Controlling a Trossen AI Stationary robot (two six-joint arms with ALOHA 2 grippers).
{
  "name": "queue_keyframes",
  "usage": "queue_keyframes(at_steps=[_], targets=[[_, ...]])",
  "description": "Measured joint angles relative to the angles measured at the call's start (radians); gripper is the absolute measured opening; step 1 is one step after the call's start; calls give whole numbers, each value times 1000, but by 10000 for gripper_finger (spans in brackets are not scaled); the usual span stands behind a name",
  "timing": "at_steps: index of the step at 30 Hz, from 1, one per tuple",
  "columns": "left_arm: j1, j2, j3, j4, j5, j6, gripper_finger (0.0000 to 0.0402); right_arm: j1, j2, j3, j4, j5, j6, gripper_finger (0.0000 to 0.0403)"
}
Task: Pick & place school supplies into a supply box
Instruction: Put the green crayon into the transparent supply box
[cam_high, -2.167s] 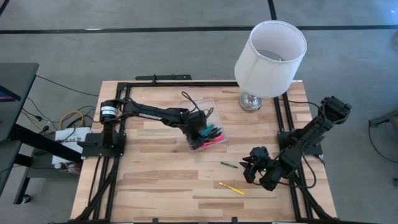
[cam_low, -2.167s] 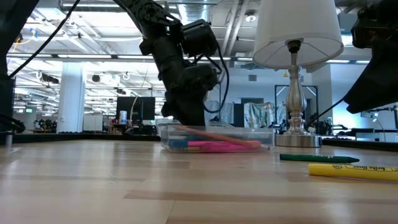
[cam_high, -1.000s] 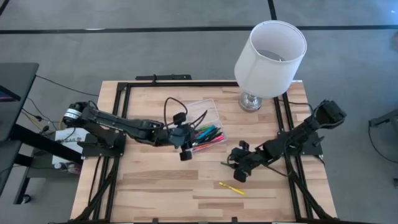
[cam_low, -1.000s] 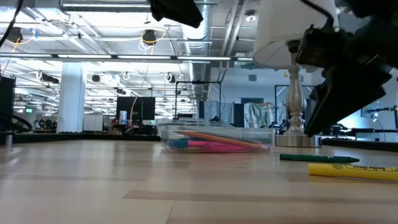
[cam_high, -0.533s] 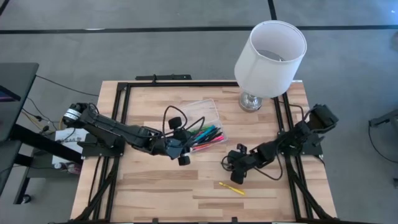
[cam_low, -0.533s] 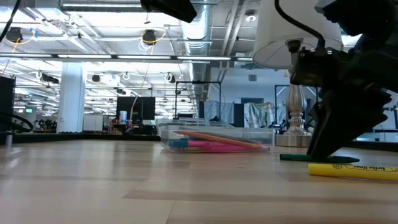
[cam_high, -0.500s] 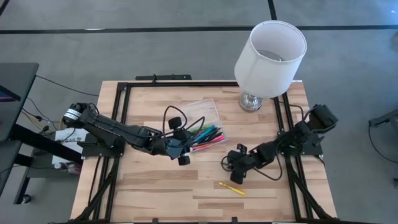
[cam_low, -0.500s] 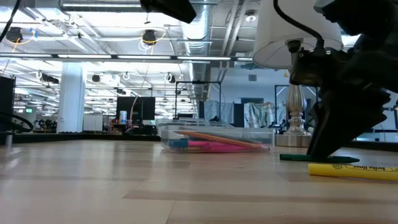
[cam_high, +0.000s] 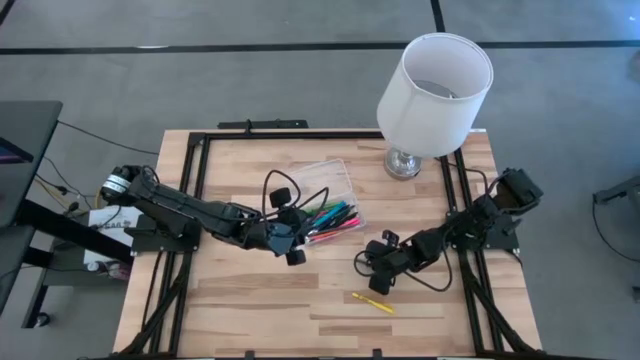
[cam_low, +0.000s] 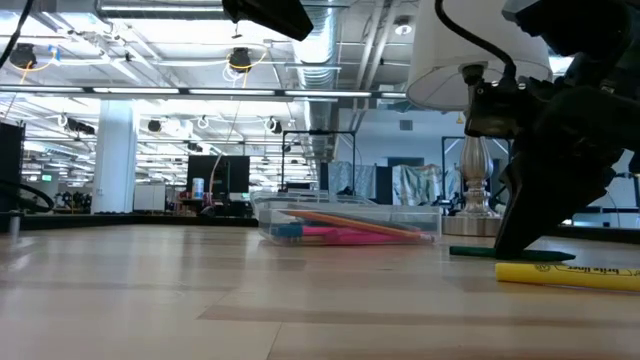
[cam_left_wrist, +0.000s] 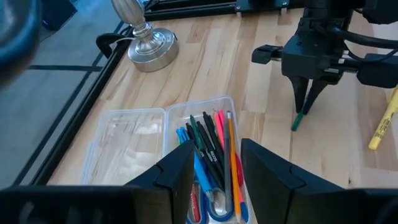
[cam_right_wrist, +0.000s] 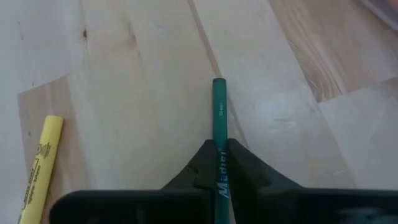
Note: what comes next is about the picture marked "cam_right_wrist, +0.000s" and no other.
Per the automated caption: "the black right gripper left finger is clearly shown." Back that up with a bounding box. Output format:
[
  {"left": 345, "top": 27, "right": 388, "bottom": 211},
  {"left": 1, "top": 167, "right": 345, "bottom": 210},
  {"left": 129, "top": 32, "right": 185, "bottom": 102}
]
[{"left": 49, "top": 139, "right": 215, "bottom": 224}]

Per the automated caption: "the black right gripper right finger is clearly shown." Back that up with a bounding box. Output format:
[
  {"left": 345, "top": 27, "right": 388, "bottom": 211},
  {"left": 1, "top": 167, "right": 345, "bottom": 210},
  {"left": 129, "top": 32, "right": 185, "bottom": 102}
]
[{"left": 228, "top": 139, "right": 398, "bottom": 224}]

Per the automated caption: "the dark green marker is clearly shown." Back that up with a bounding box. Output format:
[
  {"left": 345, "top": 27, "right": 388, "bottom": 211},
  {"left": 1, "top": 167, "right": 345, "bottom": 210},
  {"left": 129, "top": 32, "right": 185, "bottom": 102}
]
[{"left": 212, "top": 77, "right": 231, "bottom": 224}]

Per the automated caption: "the yellow highlighter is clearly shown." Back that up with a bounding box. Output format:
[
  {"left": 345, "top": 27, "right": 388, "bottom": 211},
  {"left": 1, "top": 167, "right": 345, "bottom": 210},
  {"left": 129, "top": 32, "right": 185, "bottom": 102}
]
[{"left": 17, "top": 114, "right": 65, "bottom": 224}]

